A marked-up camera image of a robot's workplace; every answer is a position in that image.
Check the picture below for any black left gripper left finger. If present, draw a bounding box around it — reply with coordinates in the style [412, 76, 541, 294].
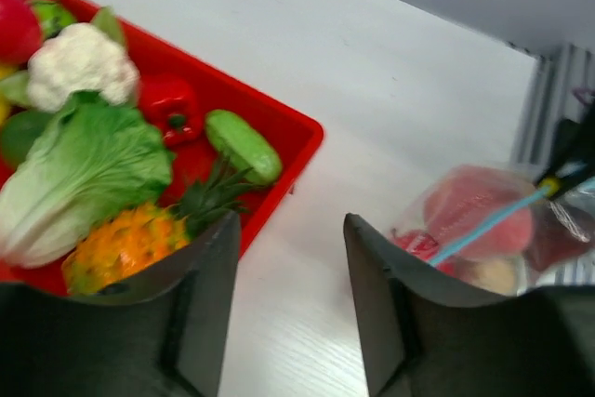
[1, 213, 241, 396]

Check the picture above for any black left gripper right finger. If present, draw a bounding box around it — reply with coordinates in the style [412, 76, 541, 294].
[343, 214, 594, 396]

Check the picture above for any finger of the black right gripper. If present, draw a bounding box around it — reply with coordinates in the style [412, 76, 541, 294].
[536, 103, 594, 200]

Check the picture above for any dark red onion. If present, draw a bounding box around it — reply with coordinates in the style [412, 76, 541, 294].
[524, 207, 594, 273]

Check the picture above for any garlic bulb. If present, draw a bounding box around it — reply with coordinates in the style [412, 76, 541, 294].
[456, 258, 518, 296]

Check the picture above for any clear zip top bag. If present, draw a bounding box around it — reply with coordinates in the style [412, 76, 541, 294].
[387, 165, 594, 296]

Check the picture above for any pink peach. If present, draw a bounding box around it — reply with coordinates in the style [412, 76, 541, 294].
[422, 165, 535, 263]

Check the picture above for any red tomato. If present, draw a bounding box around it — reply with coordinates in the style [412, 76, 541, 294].
[390, 229, 441, 262]

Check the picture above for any small pineapple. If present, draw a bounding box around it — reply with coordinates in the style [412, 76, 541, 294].
[61, 155, 257, 295]

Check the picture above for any green lettuce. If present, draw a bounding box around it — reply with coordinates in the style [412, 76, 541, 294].
[1, 90, 175, 268]

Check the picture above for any green cucumber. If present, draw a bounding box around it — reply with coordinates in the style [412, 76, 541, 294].
[205, 110, 283, 186]

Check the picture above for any red bell pepper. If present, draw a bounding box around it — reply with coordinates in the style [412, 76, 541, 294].
[138, 73, 204, 148]

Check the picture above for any red plastic tray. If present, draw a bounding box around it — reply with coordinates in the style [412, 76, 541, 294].
[1, 0, 324, 296]

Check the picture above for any green lime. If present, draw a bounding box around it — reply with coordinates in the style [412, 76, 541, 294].
[1, 110, 53, 169]

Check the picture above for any white cauliflower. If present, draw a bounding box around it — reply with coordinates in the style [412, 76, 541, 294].
[27, 22, 139, 112]

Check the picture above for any yellow lemon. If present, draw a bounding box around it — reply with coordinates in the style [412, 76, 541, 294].
[0, 65, 19, 125]

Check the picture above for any red apple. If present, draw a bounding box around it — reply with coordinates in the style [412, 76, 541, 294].
[0, 0, 43, 65]

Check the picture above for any dark green round vegetable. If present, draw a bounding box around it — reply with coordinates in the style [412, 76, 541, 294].
[28, 0, 77, 40]

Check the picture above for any right aluminium frame post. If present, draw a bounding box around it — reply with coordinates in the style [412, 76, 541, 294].
[510, 43, 594, 178]

